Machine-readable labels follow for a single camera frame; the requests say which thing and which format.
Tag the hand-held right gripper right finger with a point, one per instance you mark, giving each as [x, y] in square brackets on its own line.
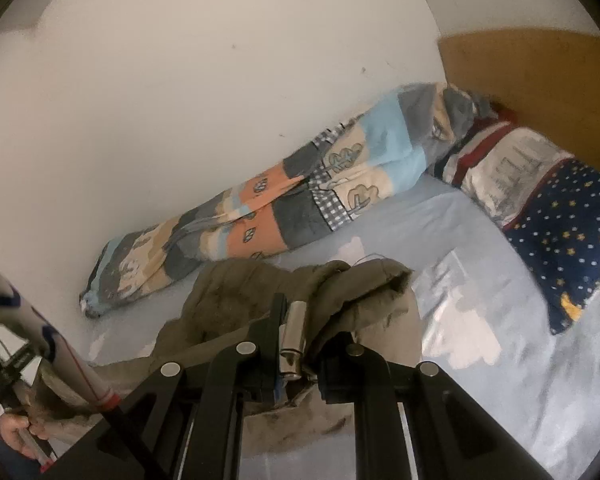
[337, 375]

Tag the person's left hand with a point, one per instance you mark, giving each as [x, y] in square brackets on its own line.
[15, 430]

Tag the rolled patchwork quilt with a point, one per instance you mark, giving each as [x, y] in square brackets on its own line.
[300, 210]

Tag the wooden headboard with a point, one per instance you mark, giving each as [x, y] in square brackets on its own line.
[530, 75]

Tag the striped white pillow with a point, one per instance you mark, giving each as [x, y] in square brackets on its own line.
[510, 170]

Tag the navy star pillow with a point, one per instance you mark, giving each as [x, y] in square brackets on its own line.
[570, 230]

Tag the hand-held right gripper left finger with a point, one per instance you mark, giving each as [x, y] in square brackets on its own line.
[266, 340]

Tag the light blue cloud bed sheet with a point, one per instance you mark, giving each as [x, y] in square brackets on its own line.
[505, 360]

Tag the olive green padded jacket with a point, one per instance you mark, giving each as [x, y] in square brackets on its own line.
[240, 290]

